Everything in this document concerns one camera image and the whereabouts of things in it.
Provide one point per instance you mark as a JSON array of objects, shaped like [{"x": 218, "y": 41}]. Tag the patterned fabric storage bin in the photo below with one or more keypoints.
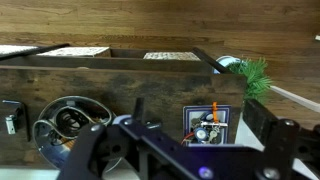
[
  {"x": 170, "y": 55},
  {"x": 13, "y": 49},
  {"x": 76, "y": 51}
]

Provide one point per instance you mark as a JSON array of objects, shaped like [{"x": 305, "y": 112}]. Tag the square blue white tray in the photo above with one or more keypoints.
[{"x": 188, "y": 115}]

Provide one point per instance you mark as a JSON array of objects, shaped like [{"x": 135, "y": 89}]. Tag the black bike headlight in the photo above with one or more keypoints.
[{"x": 138, "y": 108}]

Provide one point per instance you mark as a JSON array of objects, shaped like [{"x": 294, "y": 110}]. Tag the green fern plant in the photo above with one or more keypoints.
[{"x": 255, "y": 78}]

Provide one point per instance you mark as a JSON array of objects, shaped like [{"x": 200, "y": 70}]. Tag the bunch of silver keys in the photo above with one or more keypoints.
[{"x": 208, "y": 131}]

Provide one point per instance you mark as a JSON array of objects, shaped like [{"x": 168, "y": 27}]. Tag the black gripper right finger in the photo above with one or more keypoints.
[{"x": 286, "y": 150}]

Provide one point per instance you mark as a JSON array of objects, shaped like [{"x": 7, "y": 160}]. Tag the round blue plate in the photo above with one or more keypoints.
[{"x": 45, "y": 143}]

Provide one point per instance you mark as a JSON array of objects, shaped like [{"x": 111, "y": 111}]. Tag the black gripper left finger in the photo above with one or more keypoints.
[{"x": 96, "y": 146}]

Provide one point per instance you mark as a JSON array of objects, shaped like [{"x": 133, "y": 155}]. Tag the white wall trim strip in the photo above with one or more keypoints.
[{"x": 296, "y": 98}]

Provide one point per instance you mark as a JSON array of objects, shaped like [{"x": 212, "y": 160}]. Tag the small round metal dish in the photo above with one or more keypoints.
[{"x": 71, "y": 118}]

